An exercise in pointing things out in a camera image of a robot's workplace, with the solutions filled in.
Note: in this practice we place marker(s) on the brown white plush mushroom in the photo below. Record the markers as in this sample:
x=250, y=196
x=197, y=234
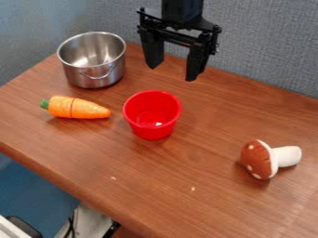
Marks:
x=263, y=160

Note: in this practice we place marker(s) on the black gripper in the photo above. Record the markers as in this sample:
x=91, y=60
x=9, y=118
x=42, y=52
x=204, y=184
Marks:
x=178, y=23

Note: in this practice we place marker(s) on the stainless steel pot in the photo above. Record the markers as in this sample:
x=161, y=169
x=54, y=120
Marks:
x=93, y=59

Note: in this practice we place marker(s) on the white table leg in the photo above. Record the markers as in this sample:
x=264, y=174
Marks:
x=91, y=224

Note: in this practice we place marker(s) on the orange toy carrot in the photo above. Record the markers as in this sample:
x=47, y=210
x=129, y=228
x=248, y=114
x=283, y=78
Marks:
x=67, y=107

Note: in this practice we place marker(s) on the red plastic bowl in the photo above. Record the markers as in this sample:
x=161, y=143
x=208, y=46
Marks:
x=152, y=112

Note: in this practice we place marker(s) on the black white object corner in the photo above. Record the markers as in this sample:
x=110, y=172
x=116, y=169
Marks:
x=15, y=228

